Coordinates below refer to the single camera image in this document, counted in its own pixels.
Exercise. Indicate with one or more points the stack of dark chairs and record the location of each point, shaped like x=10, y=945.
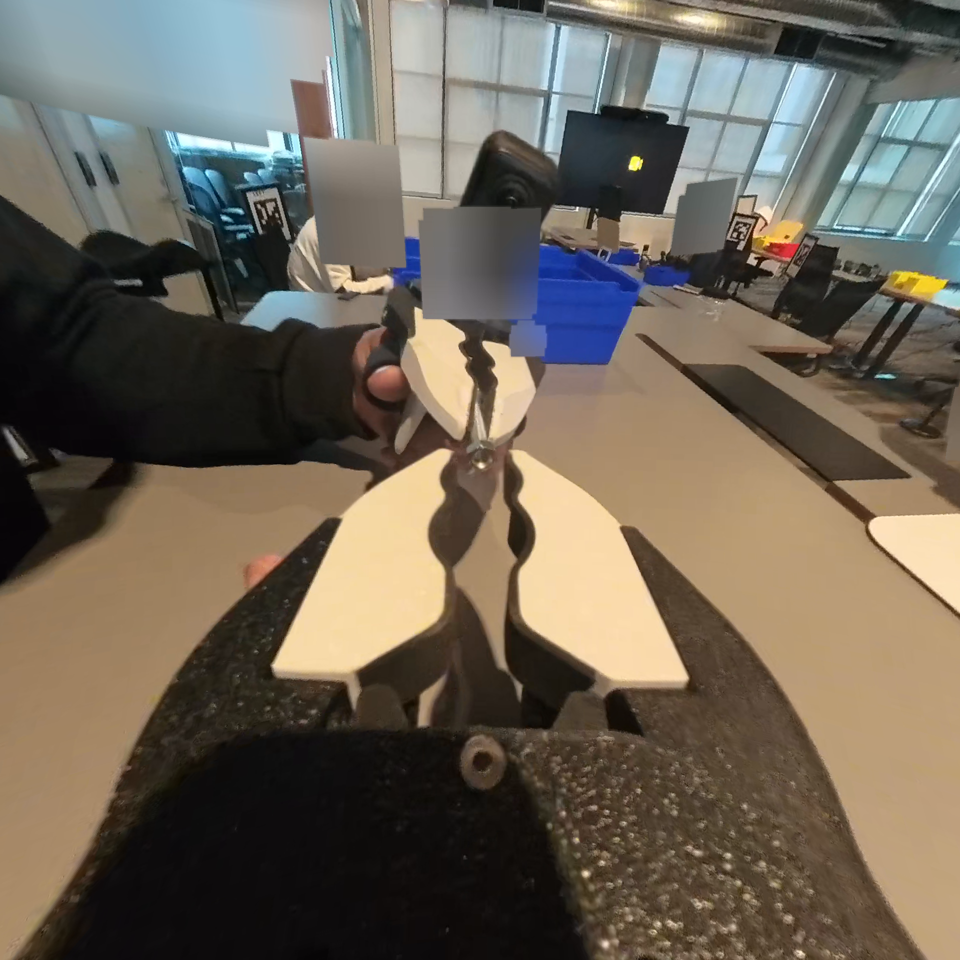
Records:
x=217, y=199

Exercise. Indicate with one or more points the yellow plastic crate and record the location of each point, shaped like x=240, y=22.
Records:
x=919, y=283
x=784, y=229

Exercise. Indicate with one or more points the wooden pillar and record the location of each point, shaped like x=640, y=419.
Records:
x=311, y=112

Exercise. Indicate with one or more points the silver hex nut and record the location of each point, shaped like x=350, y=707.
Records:
x=480, y=456

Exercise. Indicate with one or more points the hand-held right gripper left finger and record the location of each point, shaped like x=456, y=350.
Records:
x=367, y=592

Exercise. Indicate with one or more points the person's right hand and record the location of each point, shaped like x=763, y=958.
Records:
x=261, y=570

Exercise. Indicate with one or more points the white rounded board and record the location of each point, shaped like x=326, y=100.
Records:
x=922, y=555

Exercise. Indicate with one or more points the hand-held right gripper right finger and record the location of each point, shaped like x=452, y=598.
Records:
x=592, y=600

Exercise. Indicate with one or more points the black table mat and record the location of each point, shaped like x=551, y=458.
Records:
x=795, y=420

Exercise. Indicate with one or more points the blue plastic bin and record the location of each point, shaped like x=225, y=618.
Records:
x=585, y=300

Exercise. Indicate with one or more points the black white tag sign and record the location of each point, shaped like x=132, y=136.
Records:
x=266, y=210
x=742, y=226
x=806, y=255

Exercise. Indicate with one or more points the silver bolt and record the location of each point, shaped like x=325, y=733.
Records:
x=481, y=420

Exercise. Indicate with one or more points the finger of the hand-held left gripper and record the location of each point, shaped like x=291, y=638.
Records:
x=514, y=382
x=439, y=375

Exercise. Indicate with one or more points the black wall monitor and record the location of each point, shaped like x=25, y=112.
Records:
x=622, y=161

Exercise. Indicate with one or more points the person's left hand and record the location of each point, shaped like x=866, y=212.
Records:
x=382, y=390

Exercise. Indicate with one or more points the white glass door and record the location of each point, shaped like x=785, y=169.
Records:
x=60, y=172
x=139, y=187

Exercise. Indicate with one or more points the black office chair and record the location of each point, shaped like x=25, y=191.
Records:
x=844, y=307
x=821, y=281
x=142, y=259

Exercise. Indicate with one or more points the person's left forearm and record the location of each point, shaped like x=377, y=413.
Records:
x=187, y=375

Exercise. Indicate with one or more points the red plastic crate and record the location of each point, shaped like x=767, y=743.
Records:
x=780, y=249

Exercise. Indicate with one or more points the small blue bin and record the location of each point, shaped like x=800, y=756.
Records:
x=666, y=276
x=622, y=256

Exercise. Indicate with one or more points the large grid window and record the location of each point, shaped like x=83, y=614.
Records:
x=900, y=165
x=495, y=90

